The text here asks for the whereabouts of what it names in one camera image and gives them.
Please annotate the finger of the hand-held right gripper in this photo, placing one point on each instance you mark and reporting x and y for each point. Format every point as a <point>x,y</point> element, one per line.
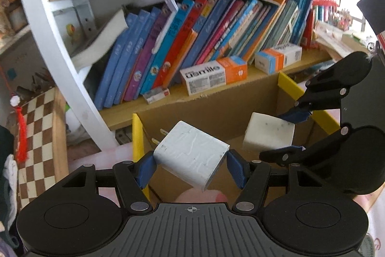
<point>296,117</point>
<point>285,154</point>

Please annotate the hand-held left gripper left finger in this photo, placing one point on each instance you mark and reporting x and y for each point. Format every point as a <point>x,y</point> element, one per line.
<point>146,168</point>

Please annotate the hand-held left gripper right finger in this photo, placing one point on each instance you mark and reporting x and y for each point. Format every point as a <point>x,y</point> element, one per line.
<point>236,168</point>

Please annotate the large speckled white charger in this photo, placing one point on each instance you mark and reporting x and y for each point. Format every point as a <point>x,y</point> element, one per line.
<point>264,133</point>

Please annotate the small white charger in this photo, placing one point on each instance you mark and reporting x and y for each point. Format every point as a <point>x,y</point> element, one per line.
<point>192,154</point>

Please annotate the pink plush pig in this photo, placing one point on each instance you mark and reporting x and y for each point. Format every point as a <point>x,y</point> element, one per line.
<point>195,196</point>

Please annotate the yellow cardboard box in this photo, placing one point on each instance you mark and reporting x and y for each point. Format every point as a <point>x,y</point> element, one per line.
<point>210,106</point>

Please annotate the pink checked desktop mat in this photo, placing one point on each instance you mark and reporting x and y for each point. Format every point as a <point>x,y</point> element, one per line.
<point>99,157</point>

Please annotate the orange white box blue end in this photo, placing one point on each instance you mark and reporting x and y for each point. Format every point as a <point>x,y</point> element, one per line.
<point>279,58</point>

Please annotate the white wooden bookshelf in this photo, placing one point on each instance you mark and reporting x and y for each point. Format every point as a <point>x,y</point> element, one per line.
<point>97,130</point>

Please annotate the small red white box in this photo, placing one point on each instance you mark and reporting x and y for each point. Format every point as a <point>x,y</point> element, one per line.
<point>156,95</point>

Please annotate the messy stack of papers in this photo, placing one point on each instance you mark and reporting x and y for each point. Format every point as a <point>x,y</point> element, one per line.
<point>334,37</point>

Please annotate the long orange white box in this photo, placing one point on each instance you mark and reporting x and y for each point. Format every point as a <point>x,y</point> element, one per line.
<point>210,76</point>

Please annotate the wooden chessboard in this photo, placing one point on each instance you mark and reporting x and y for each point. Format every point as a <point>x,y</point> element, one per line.
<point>39,136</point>

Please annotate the red tassel ornament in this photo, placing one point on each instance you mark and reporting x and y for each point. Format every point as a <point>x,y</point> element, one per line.
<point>21,136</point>

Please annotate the row of leaning children's books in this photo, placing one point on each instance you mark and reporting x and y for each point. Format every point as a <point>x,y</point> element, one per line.
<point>180,40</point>

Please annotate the thick white open book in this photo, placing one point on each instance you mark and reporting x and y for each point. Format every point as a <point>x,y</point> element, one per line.
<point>99,43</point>

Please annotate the pile of clothes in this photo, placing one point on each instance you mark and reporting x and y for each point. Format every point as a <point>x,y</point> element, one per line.
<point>6,184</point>

